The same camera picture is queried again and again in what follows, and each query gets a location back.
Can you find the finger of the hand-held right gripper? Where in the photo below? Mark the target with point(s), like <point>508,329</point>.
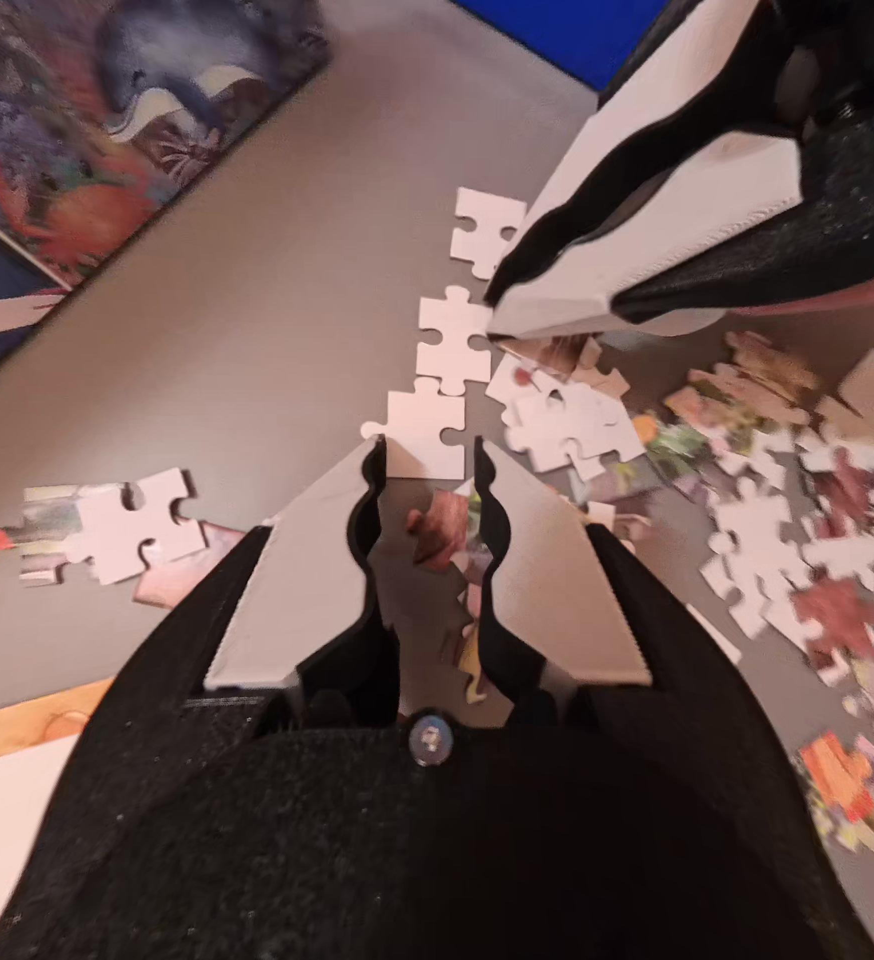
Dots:
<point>654,67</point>
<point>707,202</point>

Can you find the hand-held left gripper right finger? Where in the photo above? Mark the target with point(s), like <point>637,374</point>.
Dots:
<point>564,600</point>

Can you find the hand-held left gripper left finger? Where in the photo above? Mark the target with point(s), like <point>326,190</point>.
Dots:
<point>294,600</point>

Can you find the pile of jigsaw pieces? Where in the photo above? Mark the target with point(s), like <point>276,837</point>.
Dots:
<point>752,547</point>

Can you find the white-backed jigsaw piece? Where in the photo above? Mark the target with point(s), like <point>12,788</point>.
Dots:
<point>448,337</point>

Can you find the animal jigsaw puzzle board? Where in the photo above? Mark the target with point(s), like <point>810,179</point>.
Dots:
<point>1,825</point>

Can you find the grey desk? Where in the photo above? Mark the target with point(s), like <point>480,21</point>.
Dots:
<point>256,337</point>

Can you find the person's right hand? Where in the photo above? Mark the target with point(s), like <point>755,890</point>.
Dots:
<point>857,292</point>

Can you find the blue plastic bin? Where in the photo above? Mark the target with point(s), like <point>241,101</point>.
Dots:
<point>557,37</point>

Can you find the colourful printed puzzle box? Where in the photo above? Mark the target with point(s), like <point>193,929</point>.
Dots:
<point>106,135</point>

